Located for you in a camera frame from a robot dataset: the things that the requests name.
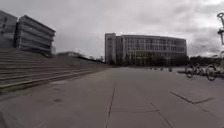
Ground grey building with horizontal bands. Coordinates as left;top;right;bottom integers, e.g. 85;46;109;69
0;9;57;56

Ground parked bicycle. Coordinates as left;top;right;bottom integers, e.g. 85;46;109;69
184;62;205;79
204;61;224;82

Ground large glass-fronted building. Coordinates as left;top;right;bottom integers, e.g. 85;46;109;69
104;32;189;67

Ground row of dark trees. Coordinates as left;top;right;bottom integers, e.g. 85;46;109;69
187;54;224;67

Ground row of low bollards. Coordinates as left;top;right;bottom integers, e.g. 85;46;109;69
146;66;174;73

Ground wide grey concrete steps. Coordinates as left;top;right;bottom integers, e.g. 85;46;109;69
0;47;109;95

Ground grey concrete slab plaza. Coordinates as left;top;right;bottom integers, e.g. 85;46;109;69
0;66;224;128

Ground lamp post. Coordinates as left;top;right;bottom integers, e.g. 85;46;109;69
216;12;224;46

